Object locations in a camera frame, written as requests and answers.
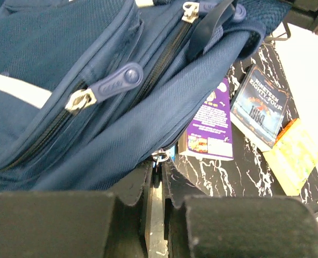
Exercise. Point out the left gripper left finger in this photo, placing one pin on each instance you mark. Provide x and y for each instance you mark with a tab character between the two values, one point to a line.
78	223

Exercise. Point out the orange yellow paperback book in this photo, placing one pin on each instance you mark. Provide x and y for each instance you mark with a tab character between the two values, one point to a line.
293	157

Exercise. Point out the navy blue student backpack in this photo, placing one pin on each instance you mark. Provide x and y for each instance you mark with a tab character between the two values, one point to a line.
89	89

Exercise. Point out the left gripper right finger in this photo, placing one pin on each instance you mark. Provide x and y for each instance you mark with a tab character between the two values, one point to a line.
197	225

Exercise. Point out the dark blue 1984 book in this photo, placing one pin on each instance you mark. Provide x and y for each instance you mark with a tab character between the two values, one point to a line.
258	108

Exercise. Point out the purple paperback book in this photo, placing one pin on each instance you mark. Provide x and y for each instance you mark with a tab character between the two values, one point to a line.
209	134

